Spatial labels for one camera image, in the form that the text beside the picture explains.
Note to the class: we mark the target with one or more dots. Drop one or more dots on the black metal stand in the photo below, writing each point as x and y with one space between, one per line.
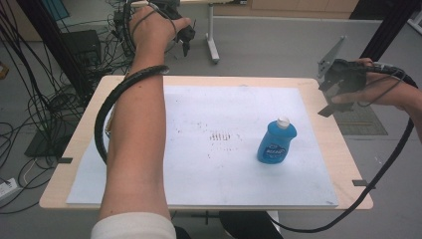
388 30

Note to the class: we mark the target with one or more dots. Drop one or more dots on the teal panel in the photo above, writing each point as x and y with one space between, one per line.
56 8

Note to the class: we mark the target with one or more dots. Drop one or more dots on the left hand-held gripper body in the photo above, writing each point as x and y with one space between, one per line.
184 33

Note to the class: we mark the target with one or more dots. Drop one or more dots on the grey grid floor mat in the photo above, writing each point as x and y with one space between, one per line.
361 122

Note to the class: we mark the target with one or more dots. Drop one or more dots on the black floor plate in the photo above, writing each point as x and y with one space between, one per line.
43 146

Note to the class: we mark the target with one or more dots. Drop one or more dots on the person's dark-clothed leg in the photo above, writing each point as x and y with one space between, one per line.
249 227
182 234

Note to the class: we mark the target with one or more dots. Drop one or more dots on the black box on floor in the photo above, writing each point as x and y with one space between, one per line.
81 46

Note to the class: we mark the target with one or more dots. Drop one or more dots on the white power strip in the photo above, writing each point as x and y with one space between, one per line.
7 189

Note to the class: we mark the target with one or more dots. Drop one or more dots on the person's left hand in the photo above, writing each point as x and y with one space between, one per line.
149 33

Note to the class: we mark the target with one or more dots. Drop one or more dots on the white background table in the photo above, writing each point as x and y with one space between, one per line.
212 43

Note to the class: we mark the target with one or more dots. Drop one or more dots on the white left sleeve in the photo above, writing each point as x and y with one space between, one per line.
132 227

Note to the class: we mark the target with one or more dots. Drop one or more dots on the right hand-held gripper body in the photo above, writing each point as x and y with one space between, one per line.
350 78

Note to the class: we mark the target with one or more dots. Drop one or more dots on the wooden cabinet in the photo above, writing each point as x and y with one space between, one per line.
285 7

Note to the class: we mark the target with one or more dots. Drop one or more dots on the yellow object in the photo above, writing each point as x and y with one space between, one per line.
2 70

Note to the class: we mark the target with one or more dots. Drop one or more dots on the grey electronic device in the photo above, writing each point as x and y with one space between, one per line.
118 20

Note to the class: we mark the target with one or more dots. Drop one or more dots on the blue bottle with white cap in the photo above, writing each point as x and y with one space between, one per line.
275 142

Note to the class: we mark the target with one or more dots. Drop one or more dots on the person's right hand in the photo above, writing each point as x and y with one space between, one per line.
381 94

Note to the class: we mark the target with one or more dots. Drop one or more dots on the white paper sheet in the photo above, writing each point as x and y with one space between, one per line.
232 172

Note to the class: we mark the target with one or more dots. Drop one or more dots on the black tape strip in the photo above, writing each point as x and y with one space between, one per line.
361 183
64 160

